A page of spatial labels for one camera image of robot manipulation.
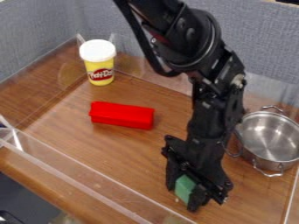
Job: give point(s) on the yellow Play-Doh can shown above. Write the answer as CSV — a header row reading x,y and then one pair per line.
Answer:
x,y
97,53

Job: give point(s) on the green foam cube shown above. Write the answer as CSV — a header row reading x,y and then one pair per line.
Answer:
x,y
183,188

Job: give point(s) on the clear acrylic table barrier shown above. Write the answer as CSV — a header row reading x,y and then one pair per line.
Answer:
x,y
100,171

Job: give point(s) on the red rectangular block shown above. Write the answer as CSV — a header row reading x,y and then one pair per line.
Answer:
x,y
121,115

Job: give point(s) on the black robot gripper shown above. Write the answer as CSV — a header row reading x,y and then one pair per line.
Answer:
x,y
196,158

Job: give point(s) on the stainless steel pot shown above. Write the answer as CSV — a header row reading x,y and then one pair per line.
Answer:
x,y
268,140

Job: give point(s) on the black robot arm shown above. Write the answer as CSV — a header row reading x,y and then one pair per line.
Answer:
x,y
180,40

